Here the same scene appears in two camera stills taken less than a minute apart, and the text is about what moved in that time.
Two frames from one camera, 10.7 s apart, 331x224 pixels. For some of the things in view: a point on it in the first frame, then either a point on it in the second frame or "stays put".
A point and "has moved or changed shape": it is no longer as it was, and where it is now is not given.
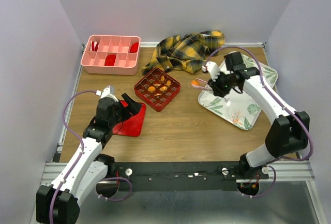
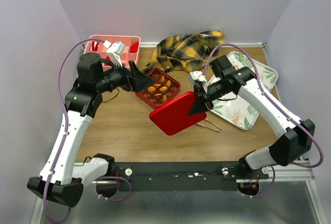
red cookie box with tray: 157,88 stays put
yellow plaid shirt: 191,51 stays put
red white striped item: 94,46 stays put
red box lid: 132,125 → 173,117
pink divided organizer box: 111,55 stays put
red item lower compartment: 110,60 stays put
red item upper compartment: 134,48 stays put
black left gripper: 133,107 → 138,81
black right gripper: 217,87 → 204,96
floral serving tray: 238,107 stays put
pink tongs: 204,87 has moved or changed shape
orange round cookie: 151,89 stays put
